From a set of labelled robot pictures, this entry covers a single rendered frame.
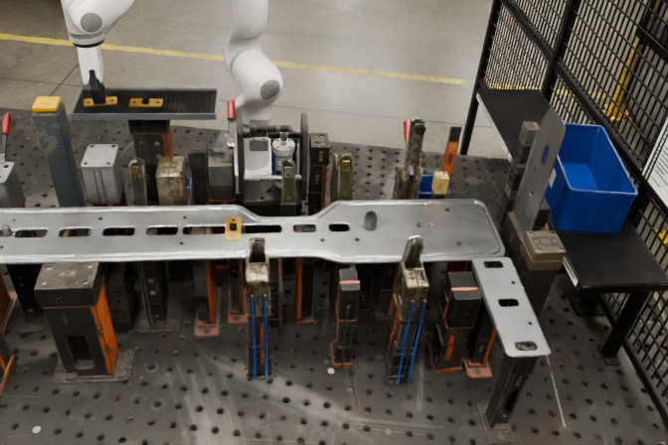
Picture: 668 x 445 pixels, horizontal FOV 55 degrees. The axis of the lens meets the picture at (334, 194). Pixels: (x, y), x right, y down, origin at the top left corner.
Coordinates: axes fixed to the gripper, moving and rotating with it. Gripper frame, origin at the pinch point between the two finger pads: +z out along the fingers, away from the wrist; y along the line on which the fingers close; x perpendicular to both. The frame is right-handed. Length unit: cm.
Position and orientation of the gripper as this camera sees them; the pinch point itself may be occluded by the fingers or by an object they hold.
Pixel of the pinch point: (98, 93)
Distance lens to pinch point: 180.2
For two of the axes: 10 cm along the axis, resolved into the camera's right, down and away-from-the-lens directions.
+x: 9.7, -1.2, 2.3
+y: 2.5, 6.2, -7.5
